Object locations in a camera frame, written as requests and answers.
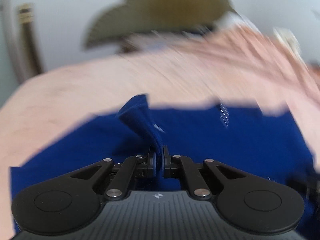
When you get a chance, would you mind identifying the cream fluffy blanket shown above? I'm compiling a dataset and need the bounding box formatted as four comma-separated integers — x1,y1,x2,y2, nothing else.
273,27,304,62

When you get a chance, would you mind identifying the gold tower fan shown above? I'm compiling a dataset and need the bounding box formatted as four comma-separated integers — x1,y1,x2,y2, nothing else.
17,3,43,76

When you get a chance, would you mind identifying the blue knit sweater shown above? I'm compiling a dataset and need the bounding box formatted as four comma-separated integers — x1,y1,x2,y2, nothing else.
10,94,320,233

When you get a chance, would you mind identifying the orange blanket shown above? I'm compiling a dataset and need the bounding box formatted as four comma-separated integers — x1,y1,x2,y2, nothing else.
174,25,319,103

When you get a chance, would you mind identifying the olive green padded headboard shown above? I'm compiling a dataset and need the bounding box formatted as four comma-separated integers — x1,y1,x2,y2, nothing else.
84,0,234,49

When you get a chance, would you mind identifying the pink bed sheet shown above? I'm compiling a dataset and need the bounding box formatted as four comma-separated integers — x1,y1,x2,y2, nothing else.
1,42,319,239

